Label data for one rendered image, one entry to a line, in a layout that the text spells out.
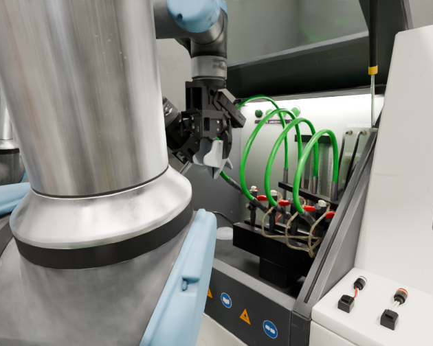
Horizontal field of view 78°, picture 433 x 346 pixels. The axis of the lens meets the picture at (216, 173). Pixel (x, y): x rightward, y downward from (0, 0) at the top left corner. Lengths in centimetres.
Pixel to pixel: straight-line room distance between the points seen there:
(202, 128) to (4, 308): 41
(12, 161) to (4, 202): 61
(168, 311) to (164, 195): 7
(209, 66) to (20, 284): 47
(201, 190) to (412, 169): 77
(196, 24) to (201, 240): 36
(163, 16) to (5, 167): 56
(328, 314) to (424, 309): 19
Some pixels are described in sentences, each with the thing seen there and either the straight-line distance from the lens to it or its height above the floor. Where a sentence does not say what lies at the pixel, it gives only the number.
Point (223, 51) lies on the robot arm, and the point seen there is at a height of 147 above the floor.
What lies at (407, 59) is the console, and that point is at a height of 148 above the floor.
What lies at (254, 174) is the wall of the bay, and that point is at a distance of 127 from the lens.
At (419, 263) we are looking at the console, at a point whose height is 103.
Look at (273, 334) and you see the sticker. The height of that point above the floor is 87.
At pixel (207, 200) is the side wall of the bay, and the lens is 120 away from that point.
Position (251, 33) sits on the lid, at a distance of 101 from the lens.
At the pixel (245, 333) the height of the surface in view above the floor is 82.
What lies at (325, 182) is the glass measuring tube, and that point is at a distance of 106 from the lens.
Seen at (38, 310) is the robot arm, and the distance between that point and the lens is 21.
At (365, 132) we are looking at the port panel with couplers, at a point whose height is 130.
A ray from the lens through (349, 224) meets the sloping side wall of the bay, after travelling 68.
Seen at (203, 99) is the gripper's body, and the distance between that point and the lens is 56.
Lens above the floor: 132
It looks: 10 degrees down
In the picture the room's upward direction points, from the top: straight up
